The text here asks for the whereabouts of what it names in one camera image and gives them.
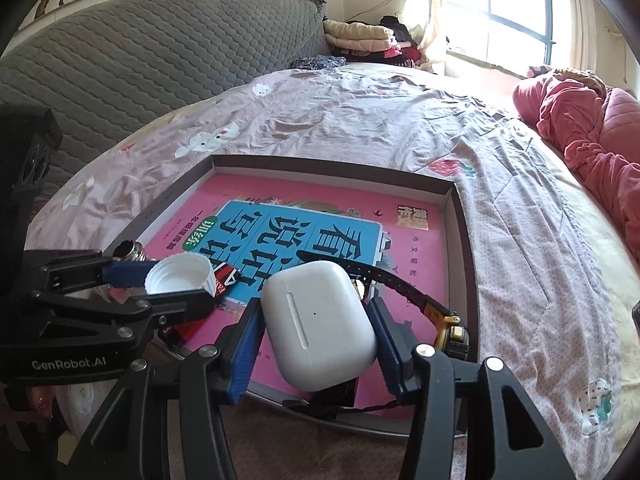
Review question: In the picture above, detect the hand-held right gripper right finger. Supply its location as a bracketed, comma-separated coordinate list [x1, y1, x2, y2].
[367, 296, 571, 480]

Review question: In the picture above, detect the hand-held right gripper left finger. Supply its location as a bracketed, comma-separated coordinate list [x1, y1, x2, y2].
[75, 297, 268, 480]

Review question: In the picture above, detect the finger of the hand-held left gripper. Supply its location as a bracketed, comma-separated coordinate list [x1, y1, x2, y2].
[35, 291, 213, 343]
[22, 249, 151, 293]

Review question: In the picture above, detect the brass threaded fitting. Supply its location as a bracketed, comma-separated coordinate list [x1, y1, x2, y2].
[112, 241, 151, 263]

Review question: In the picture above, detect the yellow and black wristwatch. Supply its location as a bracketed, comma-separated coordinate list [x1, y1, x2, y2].
[282, 255, 471, 418]

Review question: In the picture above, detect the shallow grey cardboard box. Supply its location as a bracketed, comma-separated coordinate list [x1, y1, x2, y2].
[102, 155, 481, 436]

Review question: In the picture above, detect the pink exercise book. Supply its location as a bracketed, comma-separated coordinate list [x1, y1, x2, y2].
[137, 172, 446, 406]

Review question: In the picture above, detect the grey quilted headboard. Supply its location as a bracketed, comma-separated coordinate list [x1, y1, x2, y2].
[0, 0, 331, 211]

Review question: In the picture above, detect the pink printed bed sheet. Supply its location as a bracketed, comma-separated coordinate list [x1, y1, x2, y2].
[30, 67, 621, 480]

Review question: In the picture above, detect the pale yellow bed sheet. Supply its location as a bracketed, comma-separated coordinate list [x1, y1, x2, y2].
[525, 125, 640, 461]

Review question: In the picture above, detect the dark patterned cloth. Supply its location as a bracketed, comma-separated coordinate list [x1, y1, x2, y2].
[290, 55, 348, 71]

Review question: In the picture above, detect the pile of folded clothes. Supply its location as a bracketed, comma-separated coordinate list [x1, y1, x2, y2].
[330, 15, 426, 68]

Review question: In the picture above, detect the pink quilt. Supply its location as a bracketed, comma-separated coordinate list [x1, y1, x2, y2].
[512, 67, 640, 251]

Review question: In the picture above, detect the beige folded blanket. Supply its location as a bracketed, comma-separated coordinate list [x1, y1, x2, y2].
[322, 19, 396, 51]

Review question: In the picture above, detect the brown knitted cloth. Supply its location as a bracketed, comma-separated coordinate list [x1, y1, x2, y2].
[550, 67, 608, 93]

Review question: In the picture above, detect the white curtain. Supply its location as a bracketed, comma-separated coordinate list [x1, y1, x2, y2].
[400, 0, 451, 73]
[560, 0, 631, 91]

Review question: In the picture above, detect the window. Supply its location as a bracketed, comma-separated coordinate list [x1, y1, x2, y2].
[440, 0, 561, 68]

